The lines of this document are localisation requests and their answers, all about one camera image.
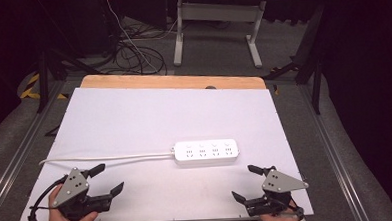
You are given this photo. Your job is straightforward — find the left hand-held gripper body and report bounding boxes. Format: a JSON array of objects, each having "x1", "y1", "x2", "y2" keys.
[{"x1": 48, "y1": 165, "x2": 115, "y2": 221}]

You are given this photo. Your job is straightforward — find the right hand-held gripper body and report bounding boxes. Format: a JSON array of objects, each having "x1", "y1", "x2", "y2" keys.
[{"x1": 243, "y1": 167, "x2": 312, "y2": 221}]

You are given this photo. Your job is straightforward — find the white power strip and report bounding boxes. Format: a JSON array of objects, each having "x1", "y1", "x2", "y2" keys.
[{"x1": 170, "y1": 138, "x2": 241, "y2": 167}]

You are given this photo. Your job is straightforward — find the white table cover board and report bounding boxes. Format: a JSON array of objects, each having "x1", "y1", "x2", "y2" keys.
[{"x1": 12, "y1": 78, "x2": 315, "y2": 221}]

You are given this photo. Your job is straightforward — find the black metal stand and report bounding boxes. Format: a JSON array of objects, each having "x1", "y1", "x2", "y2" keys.
[
  {"x1": 32, "y1": 0, "x2": 102, "y2": 114},
  {"x1": 259, "y1": 3, "x2": 330, "y2": 118}
]

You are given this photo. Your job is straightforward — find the yellow black floor tape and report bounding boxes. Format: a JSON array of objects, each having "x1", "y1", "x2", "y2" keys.
[{"x1": 18, "y1": 71, "x2": 68, "y2": 102}]

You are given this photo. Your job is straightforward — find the white power strip cable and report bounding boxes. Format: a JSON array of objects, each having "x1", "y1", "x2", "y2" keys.
[{"x1": 38, "y1": 150, "x2": 176, "y2": 166}]

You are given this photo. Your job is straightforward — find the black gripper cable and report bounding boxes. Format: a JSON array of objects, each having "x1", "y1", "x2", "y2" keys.
[{"x1": 25, "y1": 175, "x2": 71, "y2": 221}]

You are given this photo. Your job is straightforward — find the aluminium rail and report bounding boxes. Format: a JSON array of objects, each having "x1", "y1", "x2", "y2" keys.
[
  {"x1": 297, "y1": 81, "x2": 368, "y2": 221},
  {"x1": 0, "y1": 79, "x2": 72, "y2": 215}
]

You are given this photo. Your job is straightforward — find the black floor cables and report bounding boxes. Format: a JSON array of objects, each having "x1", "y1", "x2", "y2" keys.
[{"x1": 112, "y1": 23, "x2": 168, "y2": 78}]

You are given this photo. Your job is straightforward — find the thin white floor cable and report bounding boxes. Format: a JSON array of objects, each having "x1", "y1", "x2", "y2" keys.
[{"x1": 104, "y1": 0, "x2": 180, "y2": 76}]

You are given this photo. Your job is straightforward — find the white metal desk frame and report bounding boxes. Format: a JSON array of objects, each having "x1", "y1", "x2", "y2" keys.
[{"x1": 170, "y1": 0, "x2": 270, "y2": 72}]

